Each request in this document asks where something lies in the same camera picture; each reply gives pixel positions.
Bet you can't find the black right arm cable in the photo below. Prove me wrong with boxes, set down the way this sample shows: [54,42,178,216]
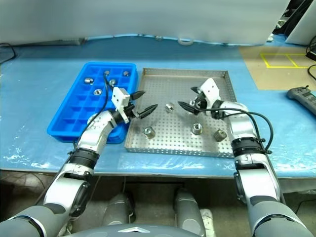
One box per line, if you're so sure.
[209,108,275,155]

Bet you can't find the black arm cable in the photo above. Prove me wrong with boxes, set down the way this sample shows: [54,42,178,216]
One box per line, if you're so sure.
[209,108,275,155]
[72,73,117,155]

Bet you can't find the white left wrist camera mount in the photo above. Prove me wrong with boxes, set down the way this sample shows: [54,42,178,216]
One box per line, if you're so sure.
[111,86,131,124]

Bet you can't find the grey robot torso shell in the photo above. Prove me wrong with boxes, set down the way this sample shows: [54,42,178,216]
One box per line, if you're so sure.
[63,223,205,237]

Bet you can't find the blue compartment tray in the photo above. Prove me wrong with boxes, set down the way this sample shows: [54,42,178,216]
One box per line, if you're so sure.
[46,62,138,144]

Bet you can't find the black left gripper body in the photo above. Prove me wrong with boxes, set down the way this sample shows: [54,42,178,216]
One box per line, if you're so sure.
[125,95,139,119]

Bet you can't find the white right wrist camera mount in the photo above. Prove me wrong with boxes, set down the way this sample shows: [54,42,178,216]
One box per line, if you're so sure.
[197,78,220,104]

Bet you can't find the white power strip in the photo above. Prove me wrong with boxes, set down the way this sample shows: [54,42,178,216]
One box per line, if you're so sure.
[199,208,214,235]

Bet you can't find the black cable loop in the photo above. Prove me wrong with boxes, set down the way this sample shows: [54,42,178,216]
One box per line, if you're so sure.
[0,42,16,65]

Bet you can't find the grey handheld remote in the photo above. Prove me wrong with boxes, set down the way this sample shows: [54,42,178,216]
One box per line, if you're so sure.
[286,85,316,112]

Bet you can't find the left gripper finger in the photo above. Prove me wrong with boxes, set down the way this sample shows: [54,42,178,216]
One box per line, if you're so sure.
[136,103,158,119]
[131,90,146,101]

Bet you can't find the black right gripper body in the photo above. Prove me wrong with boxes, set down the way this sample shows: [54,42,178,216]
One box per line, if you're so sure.
[195,91,213,112]

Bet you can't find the brown cardboard mat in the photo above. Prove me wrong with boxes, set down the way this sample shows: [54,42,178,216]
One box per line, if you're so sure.
[238,45,316,91]

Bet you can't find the blue plastic table cover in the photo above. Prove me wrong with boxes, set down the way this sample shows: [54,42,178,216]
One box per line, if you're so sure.
[0,33,316,178]

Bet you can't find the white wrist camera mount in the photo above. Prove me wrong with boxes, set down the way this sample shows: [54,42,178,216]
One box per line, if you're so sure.
[111,86,131,124]
[197,78,220,104]

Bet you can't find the perforated metal tray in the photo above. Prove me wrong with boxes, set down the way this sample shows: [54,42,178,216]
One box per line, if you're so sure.
[124,68,239,158]

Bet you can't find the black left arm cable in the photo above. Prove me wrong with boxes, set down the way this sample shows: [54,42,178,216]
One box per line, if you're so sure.
[72,73,117,155]

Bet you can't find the grey rounded robot leg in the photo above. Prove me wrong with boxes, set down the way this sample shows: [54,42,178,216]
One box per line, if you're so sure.
[102,192,136,227]
[174,189,207,235]

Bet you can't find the white leaning board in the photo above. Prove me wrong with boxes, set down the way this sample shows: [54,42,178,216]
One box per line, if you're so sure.
[285,0,316,44]

